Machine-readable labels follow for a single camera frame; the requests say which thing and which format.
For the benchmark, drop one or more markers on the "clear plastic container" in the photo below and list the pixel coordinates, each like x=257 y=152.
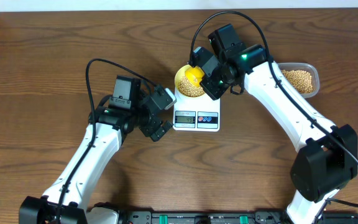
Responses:
x=307 y=67

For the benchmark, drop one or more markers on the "soybeans in container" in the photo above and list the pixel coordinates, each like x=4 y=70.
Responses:
x=300 y=79

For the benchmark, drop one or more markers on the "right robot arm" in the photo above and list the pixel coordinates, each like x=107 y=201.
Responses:
x=326 y=154

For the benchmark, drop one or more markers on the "white digital kitchen scale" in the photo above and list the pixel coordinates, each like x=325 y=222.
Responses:
x=196 y=113

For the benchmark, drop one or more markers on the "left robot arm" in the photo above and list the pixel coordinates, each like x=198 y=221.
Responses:
x=116 y=115

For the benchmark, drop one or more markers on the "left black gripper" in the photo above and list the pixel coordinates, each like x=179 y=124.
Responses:
x=153 y=128

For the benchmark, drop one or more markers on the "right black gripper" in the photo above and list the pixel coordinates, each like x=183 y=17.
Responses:
x=214 y=91

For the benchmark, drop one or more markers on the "soybeans in bowl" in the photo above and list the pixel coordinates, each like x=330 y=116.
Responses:
x=187 y=88

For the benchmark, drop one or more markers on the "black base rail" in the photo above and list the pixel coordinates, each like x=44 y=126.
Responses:
x=204 y=217

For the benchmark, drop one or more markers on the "yellow measuring scoop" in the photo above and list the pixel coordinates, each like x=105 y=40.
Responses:
x=194 y=75

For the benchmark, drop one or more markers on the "pale yellow bowl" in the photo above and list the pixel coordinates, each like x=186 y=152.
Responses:
x=180 y=73

